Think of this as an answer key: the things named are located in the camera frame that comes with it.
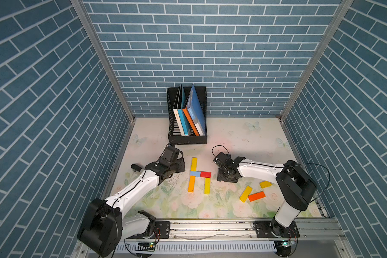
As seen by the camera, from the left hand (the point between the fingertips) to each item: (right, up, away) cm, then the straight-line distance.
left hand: (185, 164), depth 85 cm
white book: (-5, +29, -2) cm, 30 cm away
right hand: (+21, -9, +5) cm, 23 cm away
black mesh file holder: (-10, +15, +25) cm, 31 cm away
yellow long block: (+4, -2, +11) cm, 12 cm away
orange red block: (+38, -17, -1) cm, 42 cm away
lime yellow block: (+12, -12, +2) cm, 17 cm away
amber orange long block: (+3, -12, +3) cm, 13 cm away
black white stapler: (-28, -2, +3) cm, 28 cm away
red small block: (+12, -7, +6) cm, 16 cm away
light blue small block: (+6, -7, +7) cm, 11 cm away
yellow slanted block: (+33, -15, 0) cm, 36 cm away
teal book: (-1, +24, +3) cm, 25 cm away
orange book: (+1, +26, +3) cm, 26 cm away
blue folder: (+5, +33, +17) cm, 37 cm away
